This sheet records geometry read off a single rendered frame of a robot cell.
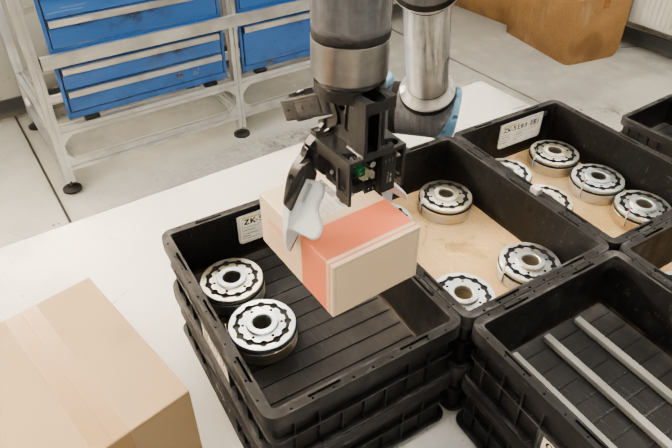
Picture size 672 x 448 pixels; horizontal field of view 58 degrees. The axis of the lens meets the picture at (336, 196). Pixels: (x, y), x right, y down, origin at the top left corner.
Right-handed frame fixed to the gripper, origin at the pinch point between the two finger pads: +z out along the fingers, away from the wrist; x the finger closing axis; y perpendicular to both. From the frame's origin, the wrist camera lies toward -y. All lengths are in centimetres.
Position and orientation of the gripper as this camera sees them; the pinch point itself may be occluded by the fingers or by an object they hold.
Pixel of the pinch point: (336, 223)
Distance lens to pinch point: 72.0
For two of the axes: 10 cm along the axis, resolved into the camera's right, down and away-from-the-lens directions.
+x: 8.3, -3.4, 4.5
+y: 5.6, 5.0, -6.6
